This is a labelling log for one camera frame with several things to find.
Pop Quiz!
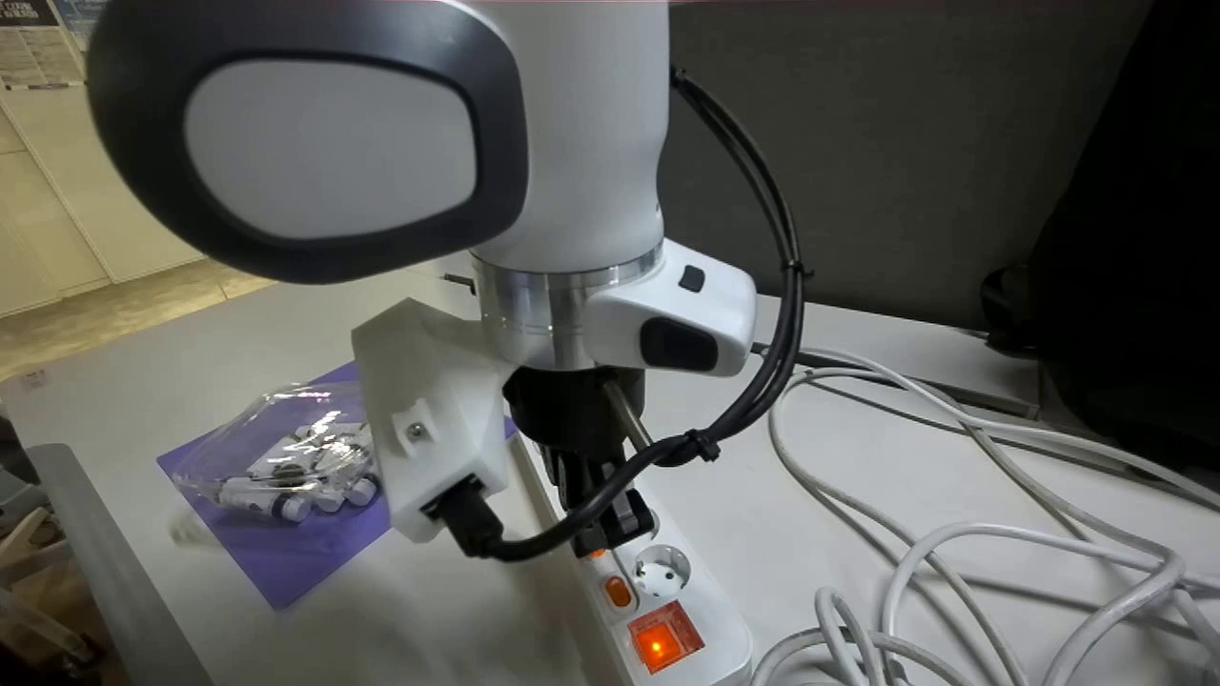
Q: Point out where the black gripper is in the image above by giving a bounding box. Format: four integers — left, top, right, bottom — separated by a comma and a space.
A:
504, 361, 664, 566

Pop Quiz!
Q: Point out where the white multi-socket power strip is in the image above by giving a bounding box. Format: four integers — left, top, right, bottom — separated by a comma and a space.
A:
577, 529, 762, 686

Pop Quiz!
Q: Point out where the grey partition panel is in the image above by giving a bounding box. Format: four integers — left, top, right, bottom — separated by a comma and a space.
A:
664, 0, 1160, 333

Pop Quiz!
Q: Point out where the black office chair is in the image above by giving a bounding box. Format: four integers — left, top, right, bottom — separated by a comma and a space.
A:
981, 0, 1220, 478

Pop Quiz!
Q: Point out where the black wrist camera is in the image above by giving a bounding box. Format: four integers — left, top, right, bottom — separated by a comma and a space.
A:
419, 474, 512, 566

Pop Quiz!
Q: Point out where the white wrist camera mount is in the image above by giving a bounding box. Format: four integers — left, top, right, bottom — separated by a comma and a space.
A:
346, 300, 518, 548

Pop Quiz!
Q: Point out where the black camera cable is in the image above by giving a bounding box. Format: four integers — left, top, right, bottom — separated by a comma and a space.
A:
476, 70, 812, 570

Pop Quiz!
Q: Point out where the white power cable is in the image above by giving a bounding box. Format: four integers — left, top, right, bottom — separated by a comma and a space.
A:
742, 349, 1220, 686

